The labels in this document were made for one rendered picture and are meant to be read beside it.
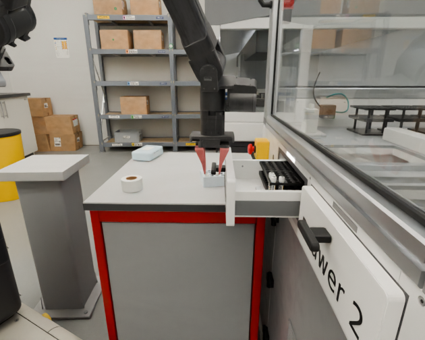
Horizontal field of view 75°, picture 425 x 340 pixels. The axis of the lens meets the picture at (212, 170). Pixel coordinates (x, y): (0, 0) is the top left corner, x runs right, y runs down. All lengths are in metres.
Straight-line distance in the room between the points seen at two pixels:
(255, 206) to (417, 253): 0.37
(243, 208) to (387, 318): 0.35
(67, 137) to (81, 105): 0.63
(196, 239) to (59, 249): 0.79
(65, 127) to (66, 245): 3.72
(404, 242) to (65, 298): 1.56
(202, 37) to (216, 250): 0.65
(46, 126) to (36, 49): 1.24
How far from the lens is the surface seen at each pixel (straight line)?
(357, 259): 0.38
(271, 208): 0.62
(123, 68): 5.09
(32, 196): 1.45
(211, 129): 0.63
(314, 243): 0.41
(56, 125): 5.14
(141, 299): 1.12
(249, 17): 1.50
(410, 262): 0.32
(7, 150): 3.19
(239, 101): 0.62
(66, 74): 5.41
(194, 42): 0.57
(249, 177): 0.84
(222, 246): 0.95
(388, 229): 0.34
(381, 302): 0.34
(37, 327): 1.30
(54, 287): 1.67
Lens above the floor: 1.12
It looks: 18 degrees down
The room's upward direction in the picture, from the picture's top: straight up
